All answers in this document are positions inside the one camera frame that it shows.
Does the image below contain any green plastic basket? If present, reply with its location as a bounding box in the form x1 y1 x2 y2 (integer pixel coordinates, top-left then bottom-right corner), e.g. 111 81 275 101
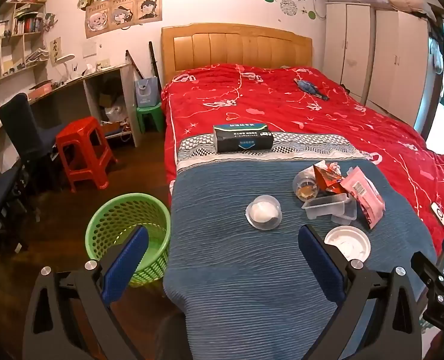
85 193 171 287

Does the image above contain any red plastic stool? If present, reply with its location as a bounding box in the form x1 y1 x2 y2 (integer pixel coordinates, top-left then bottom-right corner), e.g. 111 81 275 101
55 116 118 193

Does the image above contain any white plastic bag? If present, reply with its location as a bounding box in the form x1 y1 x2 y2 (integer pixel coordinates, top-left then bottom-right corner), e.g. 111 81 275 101
104 105 127 122

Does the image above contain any clear cup with white contents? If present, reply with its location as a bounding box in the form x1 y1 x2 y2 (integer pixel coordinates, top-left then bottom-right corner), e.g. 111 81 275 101
245 194 283 231

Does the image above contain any green plastic stool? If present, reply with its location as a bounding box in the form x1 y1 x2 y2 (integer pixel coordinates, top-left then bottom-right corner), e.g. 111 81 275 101
137 104 165 134

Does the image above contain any row of books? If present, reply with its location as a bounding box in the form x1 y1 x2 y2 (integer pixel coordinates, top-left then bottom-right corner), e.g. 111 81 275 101
14 11 45 34

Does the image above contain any cartoon wall poster strip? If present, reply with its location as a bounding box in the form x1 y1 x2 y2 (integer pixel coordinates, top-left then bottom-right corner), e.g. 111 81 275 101
85 0 163 39

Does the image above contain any white desk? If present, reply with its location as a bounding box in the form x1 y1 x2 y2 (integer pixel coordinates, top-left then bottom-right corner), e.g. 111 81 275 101
0 62 140 181

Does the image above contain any cream wardrobe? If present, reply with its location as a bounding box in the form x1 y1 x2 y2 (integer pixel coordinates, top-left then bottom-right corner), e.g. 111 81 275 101
322 2 430 128

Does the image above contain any wooden bed headboard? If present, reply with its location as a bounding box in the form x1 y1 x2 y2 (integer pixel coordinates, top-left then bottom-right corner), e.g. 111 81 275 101
161 23 313 85

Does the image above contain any white round lid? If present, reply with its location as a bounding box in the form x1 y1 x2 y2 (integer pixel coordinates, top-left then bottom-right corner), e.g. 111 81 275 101
324 226 371 262

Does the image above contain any dark stick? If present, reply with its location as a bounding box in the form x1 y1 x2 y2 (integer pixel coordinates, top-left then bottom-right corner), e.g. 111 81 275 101
149 41 163 87

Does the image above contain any pink snack packet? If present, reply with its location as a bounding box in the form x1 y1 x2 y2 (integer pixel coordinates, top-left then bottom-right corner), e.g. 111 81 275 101
340 166 385 230

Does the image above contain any orange snack packet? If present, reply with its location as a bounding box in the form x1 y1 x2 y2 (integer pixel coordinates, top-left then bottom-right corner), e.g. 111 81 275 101
312 160 343 195

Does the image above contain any blue paper bag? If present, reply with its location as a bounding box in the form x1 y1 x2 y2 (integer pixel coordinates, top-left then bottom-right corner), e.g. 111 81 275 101
135 76 160 107

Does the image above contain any white desk lamp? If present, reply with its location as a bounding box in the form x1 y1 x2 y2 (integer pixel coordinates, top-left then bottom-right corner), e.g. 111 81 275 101
55 53 78 83

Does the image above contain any blue ribbed blanket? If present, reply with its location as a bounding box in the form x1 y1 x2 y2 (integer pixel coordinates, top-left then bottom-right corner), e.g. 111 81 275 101
163 132 438 360

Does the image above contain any blue toy figure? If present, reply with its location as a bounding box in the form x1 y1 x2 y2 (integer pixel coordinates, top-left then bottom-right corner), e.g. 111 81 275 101
294 78 330 101

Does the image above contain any red printed blanket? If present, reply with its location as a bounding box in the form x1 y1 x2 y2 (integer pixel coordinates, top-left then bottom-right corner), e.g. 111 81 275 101
161 64 444 267

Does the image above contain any black tissue box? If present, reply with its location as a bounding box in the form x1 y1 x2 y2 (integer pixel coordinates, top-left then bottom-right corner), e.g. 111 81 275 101
212 123 274 154

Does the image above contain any white wall bookshelf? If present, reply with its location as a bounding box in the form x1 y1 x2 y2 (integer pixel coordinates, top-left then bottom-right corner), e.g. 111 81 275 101
0 1 52 91

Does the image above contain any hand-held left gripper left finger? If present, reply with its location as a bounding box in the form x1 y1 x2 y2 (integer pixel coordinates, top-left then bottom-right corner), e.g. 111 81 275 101
22 226 149 360

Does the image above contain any round clear plastic container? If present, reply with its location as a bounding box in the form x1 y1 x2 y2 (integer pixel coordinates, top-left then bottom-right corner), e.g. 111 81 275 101
292 170 322 201

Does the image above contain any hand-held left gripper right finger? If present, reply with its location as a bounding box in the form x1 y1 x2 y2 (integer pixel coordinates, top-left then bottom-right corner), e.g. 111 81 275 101
298 225 423 360

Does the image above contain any clear rectangular plastic tray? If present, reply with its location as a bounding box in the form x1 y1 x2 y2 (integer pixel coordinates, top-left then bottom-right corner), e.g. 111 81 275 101
301 192 357 223

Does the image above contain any dark office chair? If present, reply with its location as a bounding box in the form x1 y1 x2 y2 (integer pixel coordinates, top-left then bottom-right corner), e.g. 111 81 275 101
0 92 67 192

